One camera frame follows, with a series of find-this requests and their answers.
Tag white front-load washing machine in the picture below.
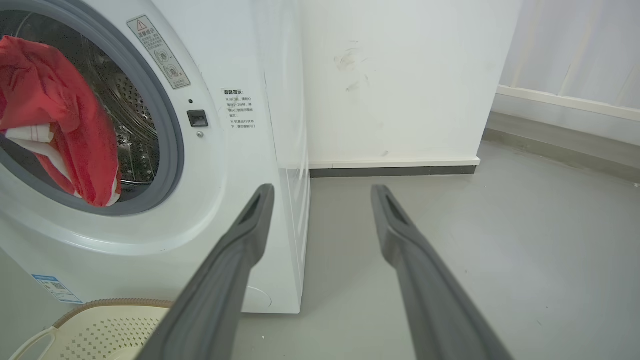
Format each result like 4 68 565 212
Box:
0 0 311 315

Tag cream perforated laundry basket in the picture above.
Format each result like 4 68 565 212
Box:
9 298 174 360

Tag grey rubber door gasket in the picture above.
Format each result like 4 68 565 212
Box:
0 0 185 217

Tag blue energy label sticker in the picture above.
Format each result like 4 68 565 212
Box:
31 274 84 305

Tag white warning sticker with triangle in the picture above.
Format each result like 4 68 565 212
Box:
126 15 191 90

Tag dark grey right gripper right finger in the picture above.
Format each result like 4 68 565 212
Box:
371 184 514 360

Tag white curtain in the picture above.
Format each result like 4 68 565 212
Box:
500 0 640 111

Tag clear text sticker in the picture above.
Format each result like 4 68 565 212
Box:
222 88 259 131

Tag red and white garment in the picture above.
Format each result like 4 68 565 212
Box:
0 35 122 208

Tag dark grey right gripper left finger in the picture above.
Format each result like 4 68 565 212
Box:
136 183 276 360

